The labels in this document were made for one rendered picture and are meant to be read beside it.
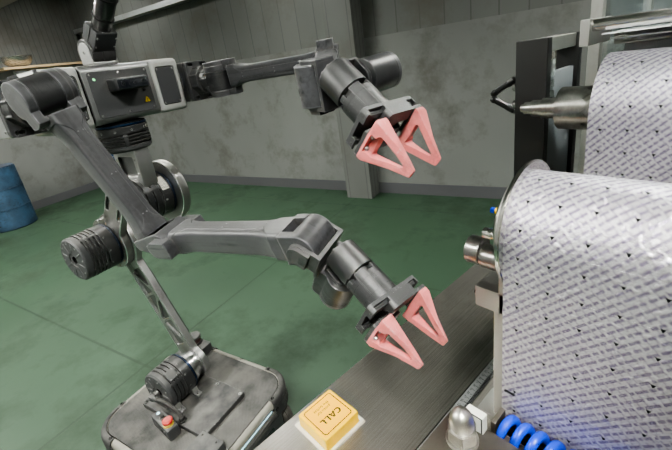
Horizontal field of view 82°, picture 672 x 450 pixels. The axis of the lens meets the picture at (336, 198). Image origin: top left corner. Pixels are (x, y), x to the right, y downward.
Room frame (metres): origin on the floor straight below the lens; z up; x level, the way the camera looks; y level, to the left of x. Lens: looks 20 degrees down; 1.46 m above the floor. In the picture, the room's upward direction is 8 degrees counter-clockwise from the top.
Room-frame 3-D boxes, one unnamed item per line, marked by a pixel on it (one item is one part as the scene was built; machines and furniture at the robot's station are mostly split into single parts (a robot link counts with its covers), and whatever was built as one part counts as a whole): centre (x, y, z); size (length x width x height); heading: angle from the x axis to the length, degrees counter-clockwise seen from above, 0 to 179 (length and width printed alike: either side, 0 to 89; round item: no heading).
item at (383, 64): (0.64, -0.05, 1.42); 0.12 x 0.12 x 0.09; 36
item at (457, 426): (0.31, -0.10, 1.05); 0.04 x 0.04 x 0.04
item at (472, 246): (0.47, -0.18, 1.18); 0.04 x 0.02 x 0.04; 130
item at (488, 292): (0.44, -0.21, 1.05); 0.06 x 0.05 x 0.31; 40
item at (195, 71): (1.30, 0.36, 1.45); 0.09 x 0.08 x 0.12; 147
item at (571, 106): (0.57, -0.39, 1.33); 0.06 x 0.06 x 0.06; 40
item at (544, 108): (0.61, -0.35, 1.33); 0.06 x 0.03 x 0.03; 40
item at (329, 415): (0.47, 0.06, 0.91); 0.07 x 0.07 x 0.02; 40
